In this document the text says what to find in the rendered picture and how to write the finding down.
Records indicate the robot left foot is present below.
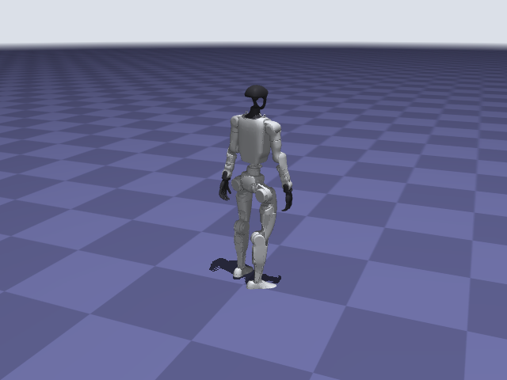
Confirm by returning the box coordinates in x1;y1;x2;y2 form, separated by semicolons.
233;265;253;278

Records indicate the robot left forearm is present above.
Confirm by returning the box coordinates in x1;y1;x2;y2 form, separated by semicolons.
222;147;237;178

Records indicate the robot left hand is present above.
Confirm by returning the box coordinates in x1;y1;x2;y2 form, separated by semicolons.
219;171;231;200

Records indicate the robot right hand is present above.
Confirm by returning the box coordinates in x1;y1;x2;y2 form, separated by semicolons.
282;184;292;211

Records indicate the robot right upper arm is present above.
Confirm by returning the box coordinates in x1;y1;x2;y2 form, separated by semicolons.
264;120;287;163

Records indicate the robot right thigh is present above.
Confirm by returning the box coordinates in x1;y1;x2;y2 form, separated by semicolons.
250;182;277;244

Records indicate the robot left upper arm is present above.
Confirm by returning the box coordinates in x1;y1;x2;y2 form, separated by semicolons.
229;115;240;154

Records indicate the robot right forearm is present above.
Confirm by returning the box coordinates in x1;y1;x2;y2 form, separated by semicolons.
276;153;292;189

